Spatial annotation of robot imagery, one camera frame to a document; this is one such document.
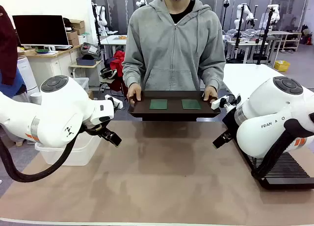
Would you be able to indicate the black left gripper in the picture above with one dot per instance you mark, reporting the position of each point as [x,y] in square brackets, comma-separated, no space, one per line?
[96,130]

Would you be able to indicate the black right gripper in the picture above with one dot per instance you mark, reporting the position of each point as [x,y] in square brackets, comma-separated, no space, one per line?
[231,121]

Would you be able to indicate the green PCB board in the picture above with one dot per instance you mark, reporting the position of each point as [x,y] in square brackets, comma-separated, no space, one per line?
[158,104]
[191,104]

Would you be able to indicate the dark brown plastic tray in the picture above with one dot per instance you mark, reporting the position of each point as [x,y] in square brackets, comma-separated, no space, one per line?
[174,113]

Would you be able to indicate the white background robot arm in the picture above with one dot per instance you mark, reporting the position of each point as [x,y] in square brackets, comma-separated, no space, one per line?
[141,3]
[246,15]
[101,14]
[274,14]

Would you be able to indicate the person's right forearm grey sleeve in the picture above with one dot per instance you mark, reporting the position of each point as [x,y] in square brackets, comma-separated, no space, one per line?
[131,75]

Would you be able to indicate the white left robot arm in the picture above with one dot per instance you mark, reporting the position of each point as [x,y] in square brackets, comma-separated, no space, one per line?
[61,108]

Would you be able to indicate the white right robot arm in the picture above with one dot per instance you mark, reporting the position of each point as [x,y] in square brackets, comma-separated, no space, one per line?
[269,101]

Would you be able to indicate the person's left forearm grey sleeve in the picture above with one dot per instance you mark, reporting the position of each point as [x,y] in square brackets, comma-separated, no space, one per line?
[214,75]

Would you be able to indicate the person's left hand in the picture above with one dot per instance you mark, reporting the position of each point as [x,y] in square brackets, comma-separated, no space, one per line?
[211,91]

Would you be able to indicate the person's right hand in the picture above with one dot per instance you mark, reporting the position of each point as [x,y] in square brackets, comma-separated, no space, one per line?
[136,91]

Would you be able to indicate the clear plastic box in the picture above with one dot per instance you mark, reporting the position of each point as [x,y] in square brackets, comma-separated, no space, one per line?
[81,155]

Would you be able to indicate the cardboard box on floor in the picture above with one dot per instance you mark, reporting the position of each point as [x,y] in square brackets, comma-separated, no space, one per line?
[90,94]

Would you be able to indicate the black metal chair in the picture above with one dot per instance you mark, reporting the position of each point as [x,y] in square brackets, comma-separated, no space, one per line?
[115,85]

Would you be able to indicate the clear lidded storage bin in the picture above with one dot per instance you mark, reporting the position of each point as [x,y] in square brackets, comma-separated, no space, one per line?
[82,83]

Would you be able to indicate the black and white bag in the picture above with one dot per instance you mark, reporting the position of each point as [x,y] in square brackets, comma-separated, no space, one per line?
[109,72]

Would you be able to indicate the large white table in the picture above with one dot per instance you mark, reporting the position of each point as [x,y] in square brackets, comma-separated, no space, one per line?
[250,76]

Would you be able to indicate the black slotted PCB rack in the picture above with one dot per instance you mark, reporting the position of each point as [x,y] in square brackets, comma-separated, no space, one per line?
[289,168]

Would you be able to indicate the small wooden side table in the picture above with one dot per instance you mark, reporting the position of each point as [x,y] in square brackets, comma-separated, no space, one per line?
[86,67]

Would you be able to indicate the red jacket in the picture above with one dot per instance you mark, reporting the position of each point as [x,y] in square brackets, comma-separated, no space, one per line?
[117,63]

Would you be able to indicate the dark grey bin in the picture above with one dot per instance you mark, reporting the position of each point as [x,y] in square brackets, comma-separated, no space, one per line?
[86,61]

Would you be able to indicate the small white cylinder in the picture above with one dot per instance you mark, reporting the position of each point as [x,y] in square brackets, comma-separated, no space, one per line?
[36,98]

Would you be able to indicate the grey tool case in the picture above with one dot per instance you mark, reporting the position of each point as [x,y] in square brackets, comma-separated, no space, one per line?
[90,49]

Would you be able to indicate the white desk with wooden top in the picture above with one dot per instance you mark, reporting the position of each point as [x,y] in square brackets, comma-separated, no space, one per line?
[54,64]

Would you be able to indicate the yellow plastic basket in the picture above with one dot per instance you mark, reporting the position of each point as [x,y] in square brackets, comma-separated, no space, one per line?
[282,66]

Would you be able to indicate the white background lab table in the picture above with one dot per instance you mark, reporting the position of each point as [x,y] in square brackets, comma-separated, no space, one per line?
[245,45]

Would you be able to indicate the white background work table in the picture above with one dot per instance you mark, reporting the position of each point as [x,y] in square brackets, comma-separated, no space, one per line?
[114,39]

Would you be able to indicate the brown cardboard box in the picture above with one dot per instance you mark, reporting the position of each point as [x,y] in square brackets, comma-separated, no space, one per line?
[72,35]
[73,41]
[77,23]

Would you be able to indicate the white air purifier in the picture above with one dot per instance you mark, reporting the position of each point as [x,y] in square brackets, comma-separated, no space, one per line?
[25,74]

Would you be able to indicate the grey hoodie torso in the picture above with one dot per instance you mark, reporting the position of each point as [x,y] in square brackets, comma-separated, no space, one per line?
[171,47]

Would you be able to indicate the black tripod stand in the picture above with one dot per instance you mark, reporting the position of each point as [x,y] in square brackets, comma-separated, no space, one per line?
[238,32]
[265,34]

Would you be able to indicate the green round dish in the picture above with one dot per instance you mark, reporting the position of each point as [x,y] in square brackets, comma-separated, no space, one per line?
[42,50]

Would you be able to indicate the wooden shelf table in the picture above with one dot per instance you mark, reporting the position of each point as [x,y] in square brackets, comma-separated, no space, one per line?
[285,38]

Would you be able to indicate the black computer monitor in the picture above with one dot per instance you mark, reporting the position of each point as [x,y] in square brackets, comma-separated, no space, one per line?
[40,30]

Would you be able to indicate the bystander in maroon top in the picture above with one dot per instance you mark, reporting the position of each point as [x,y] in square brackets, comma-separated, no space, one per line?
[7,44]

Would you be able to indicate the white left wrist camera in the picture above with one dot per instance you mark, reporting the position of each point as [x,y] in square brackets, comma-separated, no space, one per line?
[115,101]

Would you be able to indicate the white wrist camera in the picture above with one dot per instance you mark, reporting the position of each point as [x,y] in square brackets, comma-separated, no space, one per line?
[115,101]
[222,102]

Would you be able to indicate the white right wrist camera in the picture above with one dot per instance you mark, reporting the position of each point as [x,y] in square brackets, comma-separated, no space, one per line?
[222,102]

